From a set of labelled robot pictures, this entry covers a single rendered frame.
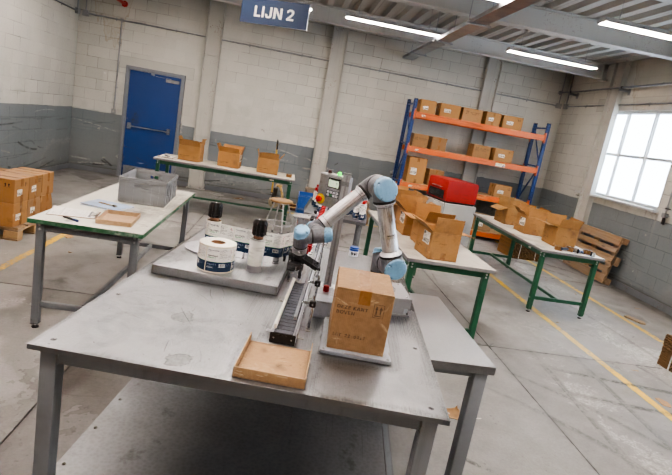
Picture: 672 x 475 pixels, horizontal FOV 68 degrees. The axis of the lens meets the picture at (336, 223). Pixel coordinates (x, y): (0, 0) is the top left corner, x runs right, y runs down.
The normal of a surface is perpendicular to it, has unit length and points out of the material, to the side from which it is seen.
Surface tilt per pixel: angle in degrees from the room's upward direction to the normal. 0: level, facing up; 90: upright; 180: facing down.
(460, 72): 90
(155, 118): 90
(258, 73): 90
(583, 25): 90
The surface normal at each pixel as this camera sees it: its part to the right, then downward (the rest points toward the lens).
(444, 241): 0.18, 0.24
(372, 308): -0.03, 0.19
